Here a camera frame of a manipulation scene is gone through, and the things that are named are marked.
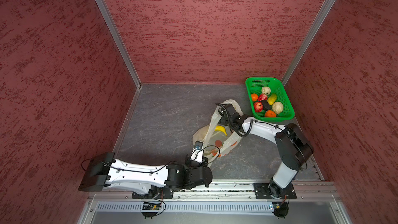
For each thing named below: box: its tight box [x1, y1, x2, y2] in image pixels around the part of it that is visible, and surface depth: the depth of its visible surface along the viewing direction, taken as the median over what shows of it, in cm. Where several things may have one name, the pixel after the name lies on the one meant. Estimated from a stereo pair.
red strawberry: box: [257, 93, 268, 102], surface depth 111 cm
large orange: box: [265, 109, 277, 118], surface depth 102 cm
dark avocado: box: [261, 100, 272, 111], surface depth 105 cm
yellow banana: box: [214, 125, 228, 137], surface depth 96 cm
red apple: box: [253, 101, 264, 113], surface depth 102 cm
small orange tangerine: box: [250, 93, 259, 102], surface depth 111 cm
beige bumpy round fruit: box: [271, 101, 284, 115], surface depth 103 cm
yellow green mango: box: [266, 92, 277, 106], surface depth 109 cm
